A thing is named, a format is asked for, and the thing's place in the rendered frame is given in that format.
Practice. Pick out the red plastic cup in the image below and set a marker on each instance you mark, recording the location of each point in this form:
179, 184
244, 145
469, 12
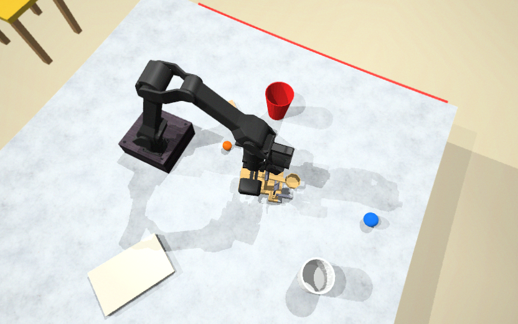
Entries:
279, 96

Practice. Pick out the orange ball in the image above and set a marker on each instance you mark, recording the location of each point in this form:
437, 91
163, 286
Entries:
227, 145

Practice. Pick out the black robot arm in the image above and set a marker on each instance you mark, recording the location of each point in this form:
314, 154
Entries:
251, 133

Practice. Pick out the blue ball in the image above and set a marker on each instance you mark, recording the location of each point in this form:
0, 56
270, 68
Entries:
371, 219

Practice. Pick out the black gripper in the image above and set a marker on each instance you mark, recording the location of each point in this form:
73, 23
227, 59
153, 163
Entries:
251, 186

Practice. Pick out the white mug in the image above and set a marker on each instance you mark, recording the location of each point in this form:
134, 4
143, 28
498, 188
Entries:
316, 276

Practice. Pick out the cream flat rectangular panel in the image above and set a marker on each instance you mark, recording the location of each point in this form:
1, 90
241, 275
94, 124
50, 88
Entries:
130, 273

